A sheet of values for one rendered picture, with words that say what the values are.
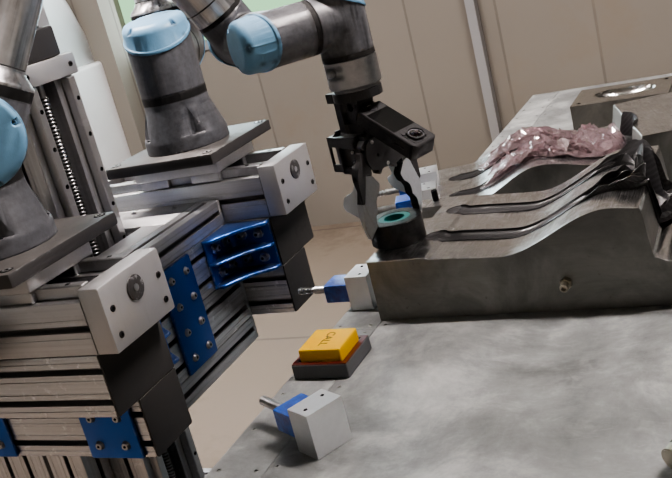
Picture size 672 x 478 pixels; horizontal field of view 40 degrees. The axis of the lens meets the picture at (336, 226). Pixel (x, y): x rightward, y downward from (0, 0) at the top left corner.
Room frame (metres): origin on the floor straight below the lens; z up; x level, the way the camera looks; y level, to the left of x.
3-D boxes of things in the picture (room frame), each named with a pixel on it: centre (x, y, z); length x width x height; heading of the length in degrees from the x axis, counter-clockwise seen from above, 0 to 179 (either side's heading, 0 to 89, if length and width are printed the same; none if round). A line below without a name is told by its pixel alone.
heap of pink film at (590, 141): (1.58, -0.40, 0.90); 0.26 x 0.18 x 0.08; 80
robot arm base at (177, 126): (1.67, 0.22, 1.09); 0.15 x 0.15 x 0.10
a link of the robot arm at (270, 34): (1.28, 0.02, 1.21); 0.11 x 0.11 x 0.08; 22
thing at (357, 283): (1.32, 0.02, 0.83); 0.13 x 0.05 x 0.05; 62
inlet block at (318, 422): (0.96, 0.10, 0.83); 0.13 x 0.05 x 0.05; 35
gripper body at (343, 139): (1.31, -0.07, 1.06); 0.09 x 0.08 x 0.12; 36
